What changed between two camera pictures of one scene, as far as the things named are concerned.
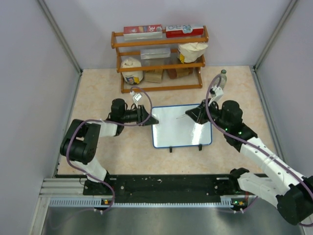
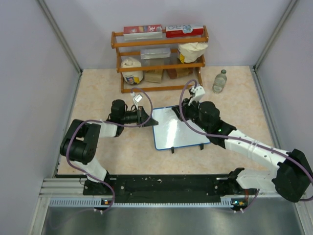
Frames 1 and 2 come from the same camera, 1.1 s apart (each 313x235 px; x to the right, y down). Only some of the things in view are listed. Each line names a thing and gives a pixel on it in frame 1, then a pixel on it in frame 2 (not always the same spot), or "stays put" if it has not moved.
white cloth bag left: [131, 77] stays put
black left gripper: [142, 114] stays put
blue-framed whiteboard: [176, 129] stays put
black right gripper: [198, 114] -> [185, 109]
